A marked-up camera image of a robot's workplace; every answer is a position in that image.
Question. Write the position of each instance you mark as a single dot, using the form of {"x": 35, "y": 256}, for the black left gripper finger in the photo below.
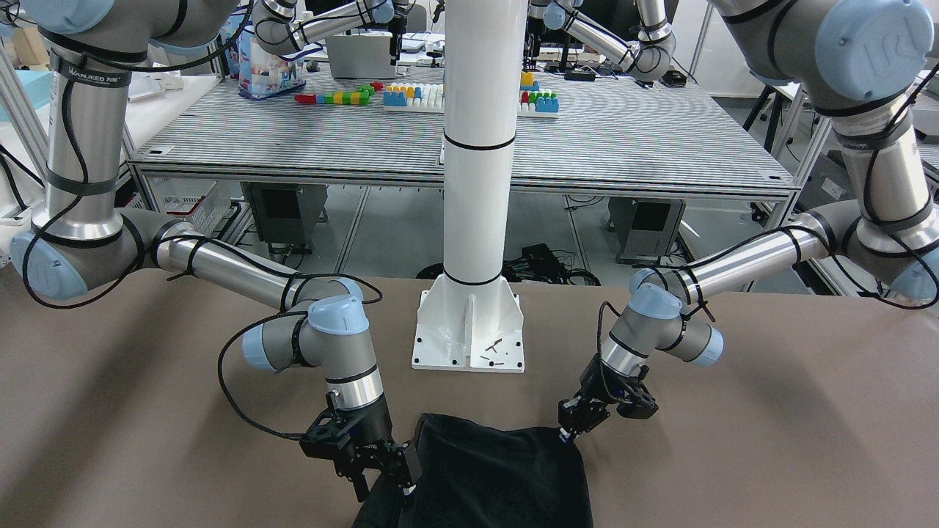
{"x": 576, "y": 423}

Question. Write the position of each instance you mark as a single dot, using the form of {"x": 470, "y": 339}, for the striped background work table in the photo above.
{"x": 610, "y": 137}

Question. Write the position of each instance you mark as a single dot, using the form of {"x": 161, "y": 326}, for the white plastic basket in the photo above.
{"x": 198, "y": 201}

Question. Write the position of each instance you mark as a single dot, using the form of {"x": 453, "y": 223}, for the toy building blocks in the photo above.
{"x": 534, "y": 101}

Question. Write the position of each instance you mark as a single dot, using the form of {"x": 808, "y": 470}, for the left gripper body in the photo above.
{"x": 595, "y": 391}

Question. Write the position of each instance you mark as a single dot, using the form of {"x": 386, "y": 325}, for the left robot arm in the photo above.
{"x": 857, "y": 60}

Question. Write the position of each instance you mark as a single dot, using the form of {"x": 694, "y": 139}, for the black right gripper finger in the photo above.
{"x": 400, "y": 464}
{"x": 361, "y": 486}

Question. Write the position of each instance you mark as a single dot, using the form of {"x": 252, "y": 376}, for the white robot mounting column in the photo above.
{"x": 470, "y": 319}

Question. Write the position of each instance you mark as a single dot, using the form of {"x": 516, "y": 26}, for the black t-shirt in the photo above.
{"x": 476, "y": 476}

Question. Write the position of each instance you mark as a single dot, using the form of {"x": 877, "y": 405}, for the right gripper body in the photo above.
{"x": 375, "y": 428}

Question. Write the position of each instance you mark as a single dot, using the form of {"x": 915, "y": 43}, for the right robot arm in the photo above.
{"x": 79, "y": 241}

